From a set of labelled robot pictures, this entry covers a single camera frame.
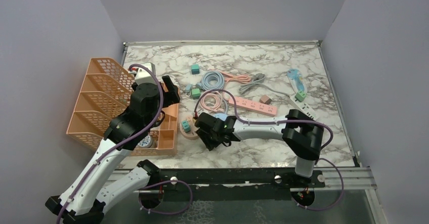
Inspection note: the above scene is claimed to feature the teal charger cube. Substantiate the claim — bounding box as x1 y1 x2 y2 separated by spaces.
190 64 200 75
181 120 192 133

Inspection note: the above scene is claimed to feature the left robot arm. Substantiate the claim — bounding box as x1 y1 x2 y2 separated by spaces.
45 75 180 223

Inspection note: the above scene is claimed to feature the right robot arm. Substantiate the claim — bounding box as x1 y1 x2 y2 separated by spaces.
195 110 325 187

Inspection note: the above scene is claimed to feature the blue plug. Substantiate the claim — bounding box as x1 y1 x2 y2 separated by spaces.
184 83 193 97

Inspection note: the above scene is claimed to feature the blue round power socket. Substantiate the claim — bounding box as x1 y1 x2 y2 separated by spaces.
214 113 228 121

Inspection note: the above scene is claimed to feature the pink round power socket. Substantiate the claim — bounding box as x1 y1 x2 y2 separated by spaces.
179 116 199 140

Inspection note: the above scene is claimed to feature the green charger cube left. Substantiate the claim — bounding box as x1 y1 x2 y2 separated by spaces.
191 88 201 100

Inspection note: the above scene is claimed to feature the round patterned tape tin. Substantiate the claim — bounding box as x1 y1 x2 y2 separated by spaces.
137 135 154 149

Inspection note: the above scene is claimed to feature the brown-pink charger cube upper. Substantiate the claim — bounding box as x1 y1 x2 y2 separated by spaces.
259 95 272 105

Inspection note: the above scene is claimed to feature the pink power strip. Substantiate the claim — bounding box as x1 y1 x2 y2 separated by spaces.
235 97 277 117

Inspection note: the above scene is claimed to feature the orange plastic desk organizer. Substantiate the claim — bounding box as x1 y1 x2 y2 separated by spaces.
66 58 179 156

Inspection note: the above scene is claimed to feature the green charger on white strip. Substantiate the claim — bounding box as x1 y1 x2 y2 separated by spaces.
294 91 307 102

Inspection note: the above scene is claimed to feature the white power strip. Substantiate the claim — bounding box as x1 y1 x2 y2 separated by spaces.
289 95 319 120

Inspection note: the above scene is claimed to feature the pink coiled cable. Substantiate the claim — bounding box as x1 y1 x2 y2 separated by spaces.
196 93 229 114

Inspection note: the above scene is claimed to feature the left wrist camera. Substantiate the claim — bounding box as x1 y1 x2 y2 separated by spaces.
128 62 156 85

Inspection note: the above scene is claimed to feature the blue coiled cable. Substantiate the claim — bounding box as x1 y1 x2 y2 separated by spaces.
200 71 226 93

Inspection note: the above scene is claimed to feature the pink strip cable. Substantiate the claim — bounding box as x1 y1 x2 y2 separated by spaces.
214 71 252 99

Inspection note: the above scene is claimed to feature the grey bundled cable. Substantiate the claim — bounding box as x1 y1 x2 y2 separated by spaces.
238 73 291 98

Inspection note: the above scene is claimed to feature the black metal base rail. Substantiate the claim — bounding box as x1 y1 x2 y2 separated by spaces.
110 167 373 201

